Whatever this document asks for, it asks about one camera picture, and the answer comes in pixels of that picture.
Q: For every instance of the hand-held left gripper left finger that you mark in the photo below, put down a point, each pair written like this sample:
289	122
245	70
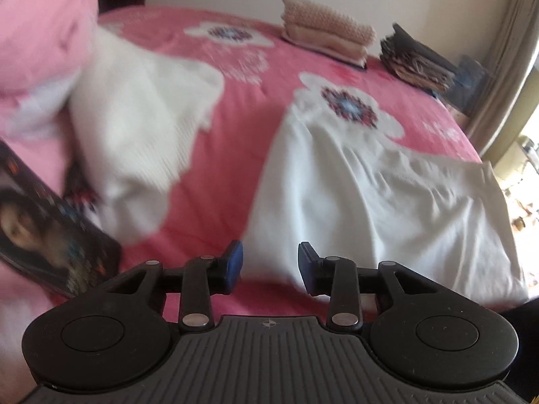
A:
233	265

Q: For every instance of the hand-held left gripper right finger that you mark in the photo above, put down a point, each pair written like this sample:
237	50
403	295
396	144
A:
305	267

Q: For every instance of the white sweatshirt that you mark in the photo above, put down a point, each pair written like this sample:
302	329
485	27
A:
358	202

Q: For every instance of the stack of dark folded clothes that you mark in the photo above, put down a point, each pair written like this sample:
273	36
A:
417	63

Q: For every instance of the pink floral blanket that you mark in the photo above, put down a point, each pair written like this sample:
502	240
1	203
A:
236	109

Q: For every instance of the white knit garment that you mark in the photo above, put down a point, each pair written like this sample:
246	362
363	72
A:
134	134

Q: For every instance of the smartphone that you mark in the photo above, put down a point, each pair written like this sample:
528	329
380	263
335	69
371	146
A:
42	235

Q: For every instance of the beige folded garment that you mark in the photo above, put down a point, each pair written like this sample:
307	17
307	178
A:
324	44

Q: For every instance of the person's dark clothing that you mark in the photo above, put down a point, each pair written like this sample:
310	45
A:
526	345

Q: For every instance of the pink checked folded sweater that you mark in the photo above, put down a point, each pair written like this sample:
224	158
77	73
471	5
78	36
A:
328	19

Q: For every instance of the beige curtain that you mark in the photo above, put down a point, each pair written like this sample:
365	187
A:
501	63

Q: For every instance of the pink pillow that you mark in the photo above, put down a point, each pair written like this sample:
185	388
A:
38	21

